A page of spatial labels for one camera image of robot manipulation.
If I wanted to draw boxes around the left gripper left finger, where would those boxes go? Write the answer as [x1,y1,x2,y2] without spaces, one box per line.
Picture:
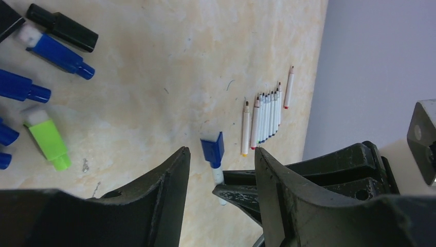
[1,147,190,246]

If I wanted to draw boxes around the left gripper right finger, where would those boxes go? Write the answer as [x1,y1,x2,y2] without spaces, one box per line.
[255,148,435,246]

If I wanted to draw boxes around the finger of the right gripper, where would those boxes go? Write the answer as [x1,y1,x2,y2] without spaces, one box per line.
[223,141,399,195]
[212,185,262,225]

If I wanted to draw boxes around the green pen cap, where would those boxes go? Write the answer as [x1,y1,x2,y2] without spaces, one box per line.
[22,106,71,171]

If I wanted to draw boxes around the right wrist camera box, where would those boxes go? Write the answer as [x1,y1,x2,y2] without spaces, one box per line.
[407,99,435,186]

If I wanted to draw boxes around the red cap marker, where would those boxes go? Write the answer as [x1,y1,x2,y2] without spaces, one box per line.
[250,96,260,150]

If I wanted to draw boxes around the red marker pen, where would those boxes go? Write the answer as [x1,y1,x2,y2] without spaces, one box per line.
[277,82,282,126]

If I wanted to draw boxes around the yellow cap marker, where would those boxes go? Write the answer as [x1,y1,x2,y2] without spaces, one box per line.
[241,101,250,157]

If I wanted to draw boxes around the green cap marker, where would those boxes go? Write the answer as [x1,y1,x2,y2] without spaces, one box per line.
[258,94,264,144]

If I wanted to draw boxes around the blue pen cap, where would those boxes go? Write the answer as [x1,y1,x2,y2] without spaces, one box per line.
[17,24,95,80]
[0,152,12,170]
[1,69,51,103]
[1,118,20,146]

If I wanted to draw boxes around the black pen cap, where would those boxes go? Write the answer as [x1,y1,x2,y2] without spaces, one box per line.
[26,4,99,52]
[0,1,25,42]

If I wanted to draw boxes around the uncapped thin marker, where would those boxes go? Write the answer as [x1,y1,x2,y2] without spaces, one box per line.
[283,65,294,109]

